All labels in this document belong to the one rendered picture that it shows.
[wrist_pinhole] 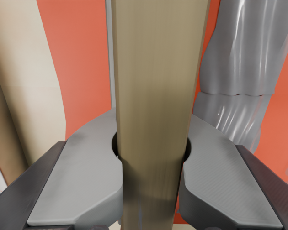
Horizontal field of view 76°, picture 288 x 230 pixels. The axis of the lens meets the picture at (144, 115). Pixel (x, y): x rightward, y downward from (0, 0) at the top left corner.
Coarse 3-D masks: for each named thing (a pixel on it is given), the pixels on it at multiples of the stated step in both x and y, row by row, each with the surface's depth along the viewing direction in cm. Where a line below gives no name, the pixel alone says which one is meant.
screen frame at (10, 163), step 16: (0, 96) 17; (0, 112) 17; (0, 128) 17; (0, 144) 17; (16, 144) 20; (0, 160) 17; (16, 160) 20; (0, 176) 18; (16, 176) 20; (0, 192) 19
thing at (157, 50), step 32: (128, 0) 5; (160, 0) 5; (192, 0) 5; (128, 32) 5; (160, 32) 5; (192, 32) 5; (128, 64) 6; (160, 64) 6; (192, 64) 6; (128, 96) 6; (160, 96) 6; (192, 96) 7; (128, 128) 7; (160, 128) 7; (128, 160) 8; (160, 160) 8; (128, 192) 9; (160, 192) 9; (128, 224) 10; (160, 224) 10
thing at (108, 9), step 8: (112, 40) 12; (112, 48) 12; (112, 56) 12; (112, 64) 12; (112, 72) 13; (112, 80) 13; (112, 88) 13; (112, 96) 13; (112, 104) 14; (120, 224) 20
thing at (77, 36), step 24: (48, 0) 14; (72, 0) 14; (96, 0) 14; (216, 0) 14; (48, 24) 15; (72, 24) 15; (96, 24) 15; (72, 48) 16; (96, 48) 16; (72, 72) 17; (96, 72) 17
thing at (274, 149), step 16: (64, 96) 18; (80, 96) 18; (96, 96) 18; (272, 96) 18; (64, 112) 18; (80, 112) 18; (96, 112) 18; (192, 112) 18; (272, 112) 18; (272, 128) 19; (272, 144) 20; (272, 160) 21; (176, 208) 25
